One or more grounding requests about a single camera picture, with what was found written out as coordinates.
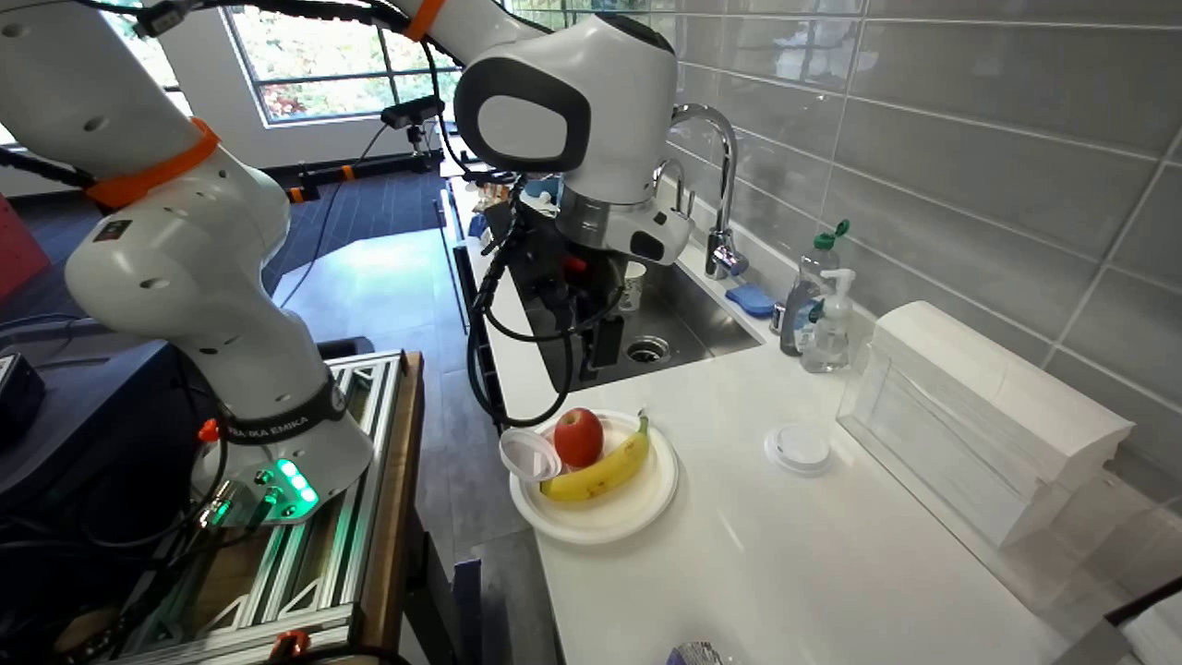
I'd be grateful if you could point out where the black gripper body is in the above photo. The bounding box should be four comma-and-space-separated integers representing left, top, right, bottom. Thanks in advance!
534, 244, 629, 331

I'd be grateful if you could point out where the white plate holding fruit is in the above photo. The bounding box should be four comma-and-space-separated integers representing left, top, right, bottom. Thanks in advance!
506, 406, 684, 551

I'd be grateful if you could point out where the round sink drain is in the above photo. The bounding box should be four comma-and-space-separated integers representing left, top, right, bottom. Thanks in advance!
625, 333, 674, 370

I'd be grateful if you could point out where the small printed paper cup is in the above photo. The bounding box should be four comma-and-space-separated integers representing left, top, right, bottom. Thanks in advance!
615, 259, 651, 312

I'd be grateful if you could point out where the stainless steel sink basin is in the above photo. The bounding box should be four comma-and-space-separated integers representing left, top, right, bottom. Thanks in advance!
586, 259, 766, 390

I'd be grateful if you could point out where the red apple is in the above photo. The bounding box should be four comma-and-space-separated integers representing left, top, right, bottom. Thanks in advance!
549, 406, 608, 473

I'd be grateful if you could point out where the yellow banana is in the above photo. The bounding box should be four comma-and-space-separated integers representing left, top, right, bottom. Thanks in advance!
534, 409, 653, 508

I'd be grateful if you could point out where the small chrome faucet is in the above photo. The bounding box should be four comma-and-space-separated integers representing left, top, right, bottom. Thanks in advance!
651, 155, 695, 221

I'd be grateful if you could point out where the blue sponge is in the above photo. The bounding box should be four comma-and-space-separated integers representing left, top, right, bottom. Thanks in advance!
719, 280, 783, 327

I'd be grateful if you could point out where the tall chrome gooseneck faucet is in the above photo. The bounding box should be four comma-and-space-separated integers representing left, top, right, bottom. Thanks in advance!
668, 100, 751, 280

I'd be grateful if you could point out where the green-capped dish soap bottle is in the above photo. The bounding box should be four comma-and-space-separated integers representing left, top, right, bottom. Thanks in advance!
777, 217, 857, 361

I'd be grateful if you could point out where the brown wooden board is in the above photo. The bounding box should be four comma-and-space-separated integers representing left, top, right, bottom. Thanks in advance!
349, 347, 428, 659

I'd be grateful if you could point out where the white napkin dispenser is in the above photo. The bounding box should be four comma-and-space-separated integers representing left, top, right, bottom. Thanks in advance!
839, 301, 1137, 555

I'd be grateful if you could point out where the black box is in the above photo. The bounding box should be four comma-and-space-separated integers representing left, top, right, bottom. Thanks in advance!
0, 353, 53, 455

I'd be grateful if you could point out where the red fabric panel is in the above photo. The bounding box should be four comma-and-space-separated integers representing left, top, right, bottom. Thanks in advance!
0, 198, 55, 308

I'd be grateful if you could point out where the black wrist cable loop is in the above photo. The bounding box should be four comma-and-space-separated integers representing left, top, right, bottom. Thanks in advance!
463, 233, 583, 433

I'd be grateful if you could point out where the black stand-mounted camera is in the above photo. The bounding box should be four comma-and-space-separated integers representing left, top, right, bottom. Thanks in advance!
376, 93, 449, 135

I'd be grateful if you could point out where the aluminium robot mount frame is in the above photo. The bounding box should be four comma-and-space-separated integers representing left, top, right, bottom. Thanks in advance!
115, 347, 428, 665

